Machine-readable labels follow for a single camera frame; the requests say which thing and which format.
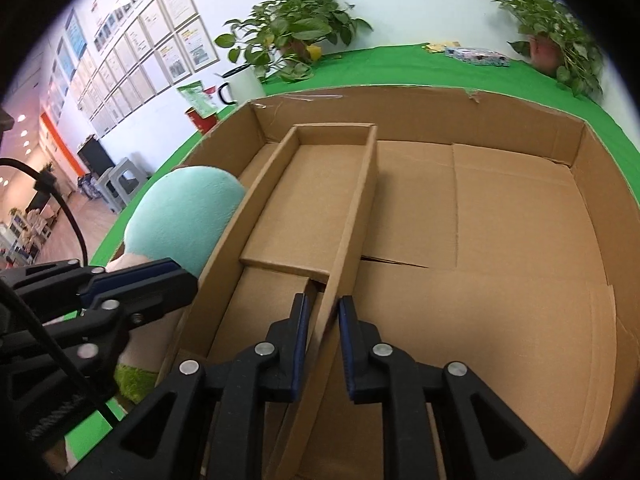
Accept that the large cardboard box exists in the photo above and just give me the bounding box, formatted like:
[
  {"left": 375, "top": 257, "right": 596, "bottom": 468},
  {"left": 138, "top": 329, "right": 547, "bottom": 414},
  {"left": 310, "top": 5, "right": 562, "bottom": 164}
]
[{"left": 150, "top": 85, "right": 640, "bottom": 480}]

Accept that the grey plastic stool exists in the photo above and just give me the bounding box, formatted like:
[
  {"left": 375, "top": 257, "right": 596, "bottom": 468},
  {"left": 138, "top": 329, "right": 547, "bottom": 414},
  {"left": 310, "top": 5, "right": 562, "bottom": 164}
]
[
  {"left": 97, "top": 167, "right": 138, "bottom": 213},
  {"left": 116, "top": 157, "right": 148, "bottom": 186}
]

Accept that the white display shelf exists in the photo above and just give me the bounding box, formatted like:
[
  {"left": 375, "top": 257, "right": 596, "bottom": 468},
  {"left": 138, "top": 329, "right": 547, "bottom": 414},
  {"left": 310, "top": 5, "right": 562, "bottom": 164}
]
[{"left": 0, "top": 207, "right": 53, "bottom": 266}]

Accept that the black monitor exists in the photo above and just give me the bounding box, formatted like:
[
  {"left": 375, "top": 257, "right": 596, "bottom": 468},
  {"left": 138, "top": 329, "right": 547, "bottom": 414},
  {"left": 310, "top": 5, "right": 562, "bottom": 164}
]
[{"left": 76, "top": 135, "right": 115, "bottom": 176}]

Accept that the wall of framed certificates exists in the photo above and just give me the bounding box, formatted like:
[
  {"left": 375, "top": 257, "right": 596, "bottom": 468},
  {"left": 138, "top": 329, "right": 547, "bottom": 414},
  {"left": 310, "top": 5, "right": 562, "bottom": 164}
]
[{"left": 47, "top": 0, "right": 221, "bottom": 136}]

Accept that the narrow cardboard divider tray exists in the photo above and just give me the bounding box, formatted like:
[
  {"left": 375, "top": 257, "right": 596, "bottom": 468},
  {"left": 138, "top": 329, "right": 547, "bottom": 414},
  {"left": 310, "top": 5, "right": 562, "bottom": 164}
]
[{"left": 239, "top": 122, "right": 379, "bottom": 480}]

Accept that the blue patterned tissue pack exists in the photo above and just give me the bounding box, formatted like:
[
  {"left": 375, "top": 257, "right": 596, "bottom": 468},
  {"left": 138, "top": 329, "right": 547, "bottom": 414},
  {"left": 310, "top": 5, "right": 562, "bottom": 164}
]
[{"left": 444, "top": 46, "right": 511, "bottom": 68}]

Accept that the trailing potted green plant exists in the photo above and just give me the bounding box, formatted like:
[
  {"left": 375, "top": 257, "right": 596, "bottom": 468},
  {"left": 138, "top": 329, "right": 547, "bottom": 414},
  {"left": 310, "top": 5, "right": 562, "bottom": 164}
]
[{"left": 477, "top": 0, "right": 606, "bottom": 98}]

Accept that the bushy potted green plant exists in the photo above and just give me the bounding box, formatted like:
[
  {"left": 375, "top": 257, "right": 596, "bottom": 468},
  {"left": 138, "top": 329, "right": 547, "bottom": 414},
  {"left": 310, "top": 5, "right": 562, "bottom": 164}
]
[{"left": 214, "top": 0, "right": 373, "bottom": 83}]

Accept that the white mug with black handle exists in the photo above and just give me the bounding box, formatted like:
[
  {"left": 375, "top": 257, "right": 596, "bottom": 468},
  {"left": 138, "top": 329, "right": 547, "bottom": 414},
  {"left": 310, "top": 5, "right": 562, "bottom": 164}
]
[{"left": 216, "top": 66, "right": 266, "bottom": 107}]

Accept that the black cable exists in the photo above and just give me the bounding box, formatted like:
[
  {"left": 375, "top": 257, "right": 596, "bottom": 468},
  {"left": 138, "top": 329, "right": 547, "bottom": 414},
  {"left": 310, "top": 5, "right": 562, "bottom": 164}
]
[{"left": 0, "top": 157, "right": 118, "bottom": 428}]

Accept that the red cup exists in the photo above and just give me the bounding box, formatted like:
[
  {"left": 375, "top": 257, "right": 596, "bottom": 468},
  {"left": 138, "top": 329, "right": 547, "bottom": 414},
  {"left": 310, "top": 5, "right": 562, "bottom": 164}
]
[{"left": 185, "top": 106, "right": 218, "bottom": 134}]

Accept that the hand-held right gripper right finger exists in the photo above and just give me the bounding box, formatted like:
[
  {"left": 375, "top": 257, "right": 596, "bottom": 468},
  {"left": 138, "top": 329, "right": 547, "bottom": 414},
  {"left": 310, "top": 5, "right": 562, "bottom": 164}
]
[{"left": 337, "top": 295, "right": 576, "bottom": 480}]

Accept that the teal plush toy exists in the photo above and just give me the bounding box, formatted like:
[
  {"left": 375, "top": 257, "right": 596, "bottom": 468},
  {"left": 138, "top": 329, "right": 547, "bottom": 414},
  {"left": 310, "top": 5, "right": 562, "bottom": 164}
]
[{"left": 107, "top": 165, "right": 248, "bottom": 406}]

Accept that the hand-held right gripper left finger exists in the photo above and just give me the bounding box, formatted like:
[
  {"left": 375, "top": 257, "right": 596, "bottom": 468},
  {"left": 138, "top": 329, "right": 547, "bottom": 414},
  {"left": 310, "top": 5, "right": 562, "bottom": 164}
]
[{"left": 70, "top": 292, "right": 313, "bottom": 480}]

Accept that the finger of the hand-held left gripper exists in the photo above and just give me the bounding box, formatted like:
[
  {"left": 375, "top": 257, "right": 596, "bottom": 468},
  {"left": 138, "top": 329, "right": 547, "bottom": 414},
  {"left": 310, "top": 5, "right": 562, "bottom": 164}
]
[
  {"left": 0, "top": 258, "right": 179, "bottom": 309},
  {"left": 0, "top": 271, "right": 199, "bottom": 392}
]

